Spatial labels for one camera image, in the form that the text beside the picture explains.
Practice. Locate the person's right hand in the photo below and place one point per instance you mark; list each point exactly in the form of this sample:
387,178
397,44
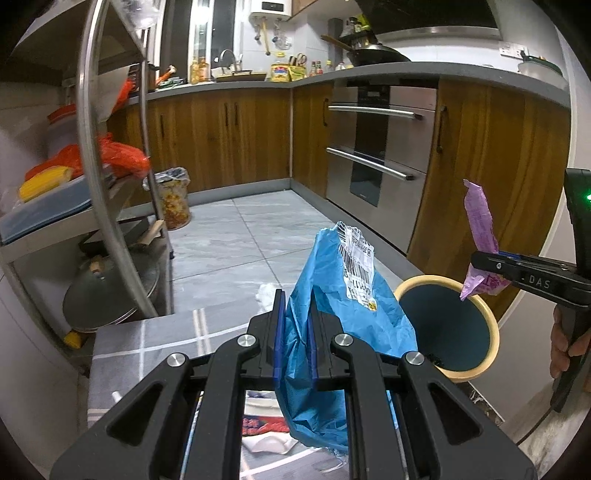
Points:
558,346

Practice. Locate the yellow oil bottles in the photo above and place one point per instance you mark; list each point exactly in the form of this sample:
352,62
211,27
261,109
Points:
201,71

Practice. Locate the sauce bottles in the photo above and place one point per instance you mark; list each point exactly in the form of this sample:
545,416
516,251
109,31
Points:
321,69

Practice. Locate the wide wooden base cabinet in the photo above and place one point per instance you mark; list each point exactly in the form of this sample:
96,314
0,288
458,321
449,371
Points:
498,152

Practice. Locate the orange green packets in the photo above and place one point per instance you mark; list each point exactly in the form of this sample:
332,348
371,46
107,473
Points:
171,79

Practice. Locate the grey kitchen countertop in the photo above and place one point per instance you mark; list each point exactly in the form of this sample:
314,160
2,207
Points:
415,71

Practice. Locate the large orange plastic bag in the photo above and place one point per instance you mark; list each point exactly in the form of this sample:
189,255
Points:
122,157

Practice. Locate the white plastic bag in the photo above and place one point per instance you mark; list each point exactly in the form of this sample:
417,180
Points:
268,444

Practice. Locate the steel built-in oven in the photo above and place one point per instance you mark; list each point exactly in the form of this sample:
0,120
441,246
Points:
369,138

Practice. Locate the dark sink tray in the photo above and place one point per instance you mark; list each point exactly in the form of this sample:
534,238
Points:
240,76

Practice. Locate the black countertop appliance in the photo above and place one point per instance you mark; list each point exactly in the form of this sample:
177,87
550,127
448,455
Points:
138,76

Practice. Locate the white pot with dark lid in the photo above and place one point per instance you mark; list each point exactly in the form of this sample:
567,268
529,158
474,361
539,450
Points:
540,74

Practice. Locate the grey mat with white lines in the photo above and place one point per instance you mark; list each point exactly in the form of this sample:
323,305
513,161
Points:
138,341

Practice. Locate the black wok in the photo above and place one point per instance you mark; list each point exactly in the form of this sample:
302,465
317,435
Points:
376,53

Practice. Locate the steel storage rack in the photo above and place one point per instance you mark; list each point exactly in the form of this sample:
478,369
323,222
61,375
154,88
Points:
88,138

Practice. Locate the purple plastic wrapper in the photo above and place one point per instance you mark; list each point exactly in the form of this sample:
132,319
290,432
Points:
480,217

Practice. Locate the blue plastic mailing bag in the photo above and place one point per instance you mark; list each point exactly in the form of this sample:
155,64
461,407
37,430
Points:
304,410

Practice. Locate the kitchen window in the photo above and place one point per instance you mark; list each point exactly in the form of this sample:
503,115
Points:
221,32

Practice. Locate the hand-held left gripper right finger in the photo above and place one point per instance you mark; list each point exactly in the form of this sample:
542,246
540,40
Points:
314,350

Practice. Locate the white wall socket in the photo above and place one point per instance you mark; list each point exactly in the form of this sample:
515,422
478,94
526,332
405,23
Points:
513,49

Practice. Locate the white tub with orange lid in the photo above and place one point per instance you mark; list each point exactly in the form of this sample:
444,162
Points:
62,134

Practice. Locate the wastebasket with printed yellow bag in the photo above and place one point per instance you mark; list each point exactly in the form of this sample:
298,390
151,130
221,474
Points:
174,203

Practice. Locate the yellow food package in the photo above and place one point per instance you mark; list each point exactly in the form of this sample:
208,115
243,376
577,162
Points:
284,73

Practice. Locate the yellow corn pack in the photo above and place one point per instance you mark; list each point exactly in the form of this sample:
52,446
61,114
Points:
44,182

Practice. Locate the crumpled white tissue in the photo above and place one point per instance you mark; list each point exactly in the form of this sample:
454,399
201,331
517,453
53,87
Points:
268,297

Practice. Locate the white water heater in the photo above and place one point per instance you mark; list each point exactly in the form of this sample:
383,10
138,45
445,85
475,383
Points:
271,9

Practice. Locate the small orange plastic bag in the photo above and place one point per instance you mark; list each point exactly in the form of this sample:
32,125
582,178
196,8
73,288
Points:
122,94

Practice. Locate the long wooden base cabinet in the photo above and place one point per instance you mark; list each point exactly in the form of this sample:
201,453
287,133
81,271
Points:
207,138

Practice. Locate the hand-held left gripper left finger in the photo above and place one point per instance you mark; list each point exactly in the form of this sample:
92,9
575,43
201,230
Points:
278,337

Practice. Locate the blue bin with yellow rim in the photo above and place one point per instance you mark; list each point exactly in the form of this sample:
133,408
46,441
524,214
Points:
445,332

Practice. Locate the steel faucet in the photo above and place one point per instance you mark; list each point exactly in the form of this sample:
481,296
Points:
227,56

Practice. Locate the black range hood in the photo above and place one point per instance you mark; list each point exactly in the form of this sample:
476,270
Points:
429,16

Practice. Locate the small yellow item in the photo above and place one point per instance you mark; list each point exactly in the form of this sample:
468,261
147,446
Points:
73,339

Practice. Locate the narrow wooden base cabinet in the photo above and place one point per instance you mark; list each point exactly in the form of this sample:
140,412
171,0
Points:
310,138

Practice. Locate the grey blue board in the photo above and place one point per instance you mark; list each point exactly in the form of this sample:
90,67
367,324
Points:
51,207

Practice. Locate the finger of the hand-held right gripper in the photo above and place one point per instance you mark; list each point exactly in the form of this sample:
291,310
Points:
538,282
547,263

